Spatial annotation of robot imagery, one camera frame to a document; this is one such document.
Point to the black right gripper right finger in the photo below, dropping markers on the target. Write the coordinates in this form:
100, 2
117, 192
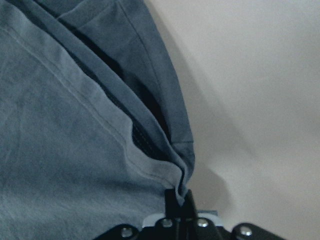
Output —
189, 216

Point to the black graphic t-shirt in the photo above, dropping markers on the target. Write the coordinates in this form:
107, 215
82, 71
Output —
93, 125

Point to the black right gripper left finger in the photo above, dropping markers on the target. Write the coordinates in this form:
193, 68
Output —
172, 222

